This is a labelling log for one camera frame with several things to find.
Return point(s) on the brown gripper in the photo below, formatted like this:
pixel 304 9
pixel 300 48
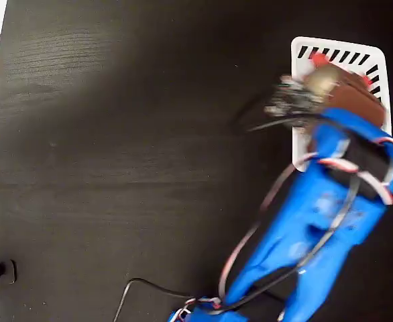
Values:
pixel 357 95

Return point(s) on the red turtle toy gold shell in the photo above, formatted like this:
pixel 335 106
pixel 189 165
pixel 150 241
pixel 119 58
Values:
pixel 320 80

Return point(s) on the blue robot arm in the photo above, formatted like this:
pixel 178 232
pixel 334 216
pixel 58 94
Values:
pixel 304 234

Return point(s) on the white plastic basket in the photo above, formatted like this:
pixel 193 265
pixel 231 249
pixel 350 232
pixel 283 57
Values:
pixel 300 147

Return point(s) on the bare camera circuit board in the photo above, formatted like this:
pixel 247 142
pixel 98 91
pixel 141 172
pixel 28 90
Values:
pixel 292 97

